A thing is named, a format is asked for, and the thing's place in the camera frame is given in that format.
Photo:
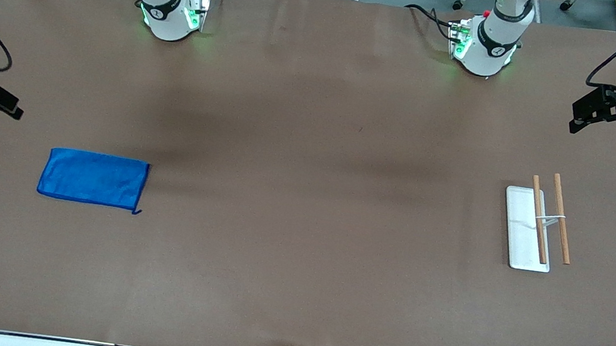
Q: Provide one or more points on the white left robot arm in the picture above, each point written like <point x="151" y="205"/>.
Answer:
<point x="484" y="56"/>

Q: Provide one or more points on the white rack base plate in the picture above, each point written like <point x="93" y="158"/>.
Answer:
<point x="521" y="234"/>

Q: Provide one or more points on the blue towel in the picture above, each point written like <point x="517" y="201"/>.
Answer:
<point x="93" y="179"/>

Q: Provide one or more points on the black chair caster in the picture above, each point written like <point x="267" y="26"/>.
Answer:
<point x="457" y="4"/>
<point x="567" y="4"/>

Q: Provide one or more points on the green-lit arm base connector box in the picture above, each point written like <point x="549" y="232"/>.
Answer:
<point x="459" y="39"/>
<point x="197" y="11"/>

